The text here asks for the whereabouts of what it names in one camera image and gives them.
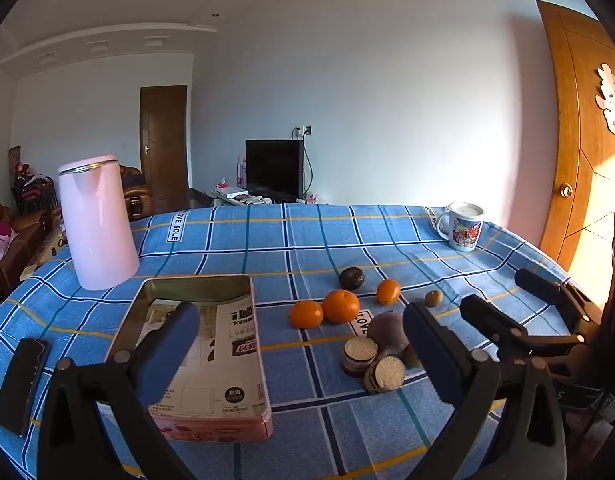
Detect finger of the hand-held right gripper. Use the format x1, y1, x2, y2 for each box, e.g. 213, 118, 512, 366
515, 268, 601, 334
460, 294, 589, 362

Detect rectangular metal tin box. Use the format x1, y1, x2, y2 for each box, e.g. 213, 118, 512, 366
104, 274, 274, 443

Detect pink electric kettle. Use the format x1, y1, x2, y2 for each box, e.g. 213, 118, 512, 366
57, 154, 140, 292

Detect stacked red chairs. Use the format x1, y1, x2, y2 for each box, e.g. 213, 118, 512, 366
10, 147, 59, 216

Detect cut purple yam piece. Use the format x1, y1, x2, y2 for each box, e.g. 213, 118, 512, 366
363, 355, 406, 395
342, 336, 379, 378

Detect dark brown room door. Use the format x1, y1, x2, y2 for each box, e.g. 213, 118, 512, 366
140, 85, 189, 211

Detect white printed mug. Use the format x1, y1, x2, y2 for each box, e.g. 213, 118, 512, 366
436, 202, 486, 253

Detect purple round fruit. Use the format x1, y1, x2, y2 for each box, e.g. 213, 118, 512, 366
366, 311, 411, 358

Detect low television stand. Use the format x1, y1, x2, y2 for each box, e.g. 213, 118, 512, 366
210, 187, 308, 207

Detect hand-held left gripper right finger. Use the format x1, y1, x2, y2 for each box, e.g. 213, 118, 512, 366
402, 301, 568, 480

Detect green power cable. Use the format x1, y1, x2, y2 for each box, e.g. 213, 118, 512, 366
301, 135, 318, 201

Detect orange wooden door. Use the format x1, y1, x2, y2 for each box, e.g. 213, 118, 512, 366
536, 0, 615, 306

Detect brown leather armchair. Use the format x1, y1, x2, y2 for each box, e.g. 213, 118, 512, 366
118, 165, 153, 221

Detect blue plaid tablecloth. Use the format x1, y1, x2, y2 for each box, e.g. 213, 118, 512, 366
0, 204, 603, 480

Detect black television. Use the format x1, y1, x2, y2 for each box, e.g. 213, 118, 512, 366
245, 139, 305, 200

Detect black smartphone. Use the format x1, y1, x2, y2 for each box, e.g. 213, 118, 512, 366
0, 338, 52, 437

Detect orange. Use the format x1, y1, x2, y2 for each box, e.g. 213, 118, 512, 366
376, 279, 402, 307
321, 289, 361, 324
290, 300, 324, 330

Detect dark passion fruit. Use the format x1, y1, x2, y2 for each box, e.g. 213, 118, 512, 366
338, 266, 367, 291

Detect brown leather sofa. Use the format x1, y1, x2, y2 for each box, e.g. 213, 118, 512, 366
0, 201, 63, 306

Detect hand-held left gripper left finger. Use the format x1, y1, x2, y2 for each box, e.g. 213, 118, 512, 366
37, 301, 201, 480

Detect low wooden coffee table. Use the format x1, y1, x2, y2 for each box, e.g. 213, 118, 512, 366
20, 220, 70, 281

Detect white paper door decoration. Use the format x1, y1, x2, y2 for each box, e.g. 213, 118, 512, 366
596, 63, 615, 141

